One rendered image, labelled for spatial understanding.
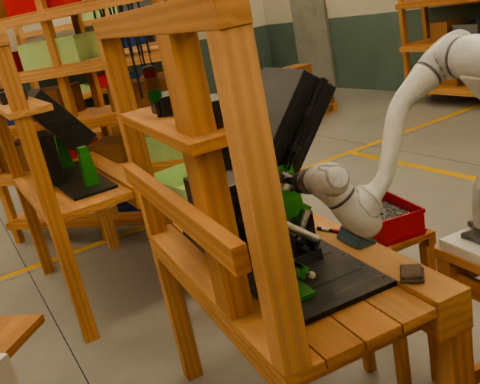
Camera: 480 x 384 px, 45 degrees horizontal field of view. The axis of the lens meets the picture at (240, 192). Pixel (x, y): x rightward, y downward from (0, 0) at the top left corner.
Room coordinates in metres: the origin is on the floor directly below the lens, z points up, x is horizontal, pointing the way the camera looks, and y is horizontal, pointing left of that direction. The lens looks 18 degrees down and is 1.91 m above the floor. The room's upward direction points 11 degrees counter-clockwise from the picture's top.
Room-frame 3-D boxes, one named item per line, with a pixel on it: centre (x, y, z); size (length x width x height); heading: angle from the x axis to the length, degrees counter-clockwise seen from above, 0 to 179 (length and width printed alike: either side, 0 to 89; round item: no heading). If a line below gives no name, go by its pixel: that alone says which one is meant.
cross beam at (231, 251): (2.06, 0.27, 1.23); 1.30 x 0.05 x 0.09; 21
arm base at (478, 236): (1.97, -0.91, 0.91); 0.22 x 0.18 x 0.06; 20
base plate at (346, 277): (2.19, -0.08, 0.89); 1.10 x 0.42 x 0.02; 21
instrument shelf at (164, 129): (2.10, 0.16, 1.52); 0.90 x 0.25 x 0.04; 21
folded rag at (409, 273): (1.76, -0.53, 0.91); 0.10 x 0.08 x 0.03; 161
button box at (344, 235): (2.12, -0.43, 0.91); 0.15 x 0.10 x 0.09; 21
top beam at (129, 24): (2.09, 0.20, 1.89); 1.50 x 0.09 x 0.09; 21
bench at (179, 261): (2.19, -0.08, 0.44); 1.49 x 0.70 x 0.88; 21
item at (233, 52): (2.09, 0.20, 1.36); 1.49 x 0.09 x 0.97; 21
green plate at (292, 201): (2.15, -0.16, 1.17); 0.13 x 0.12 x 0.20; 21
